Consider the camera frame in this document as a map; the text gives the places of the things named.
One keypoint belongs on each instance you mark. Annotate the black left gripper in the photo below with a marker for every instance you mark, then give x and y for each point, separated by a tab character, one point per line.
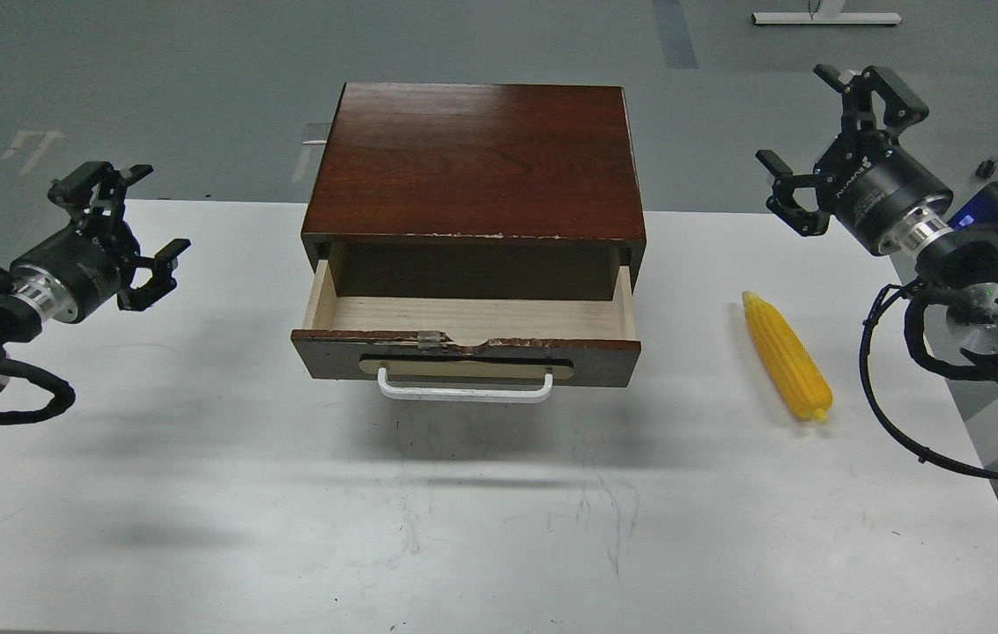
69	276

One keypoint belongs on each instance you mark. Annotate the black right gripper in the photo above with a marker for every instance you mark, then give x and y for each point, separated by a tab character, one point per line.
867	181

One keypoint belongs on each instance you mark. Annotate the yellow corn cob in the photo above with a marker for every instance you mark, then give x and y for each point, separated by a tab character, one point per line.
797	378

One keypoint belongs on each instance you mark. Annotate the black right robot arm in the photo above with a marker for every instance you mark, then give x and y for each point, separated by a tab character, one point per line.
951	319

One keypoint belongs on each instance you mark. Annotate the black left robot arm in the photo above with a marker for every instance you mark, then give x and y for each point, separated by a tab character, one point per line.
28	393

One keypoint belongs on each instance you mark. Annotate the dark red wooden cabinet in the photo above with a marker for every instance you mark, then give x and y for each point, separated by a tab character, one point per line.
519	165

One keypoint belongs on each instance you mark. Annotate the wooden drawer with white handle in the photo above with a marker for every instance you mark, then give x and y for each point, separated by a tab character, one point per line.
470	343

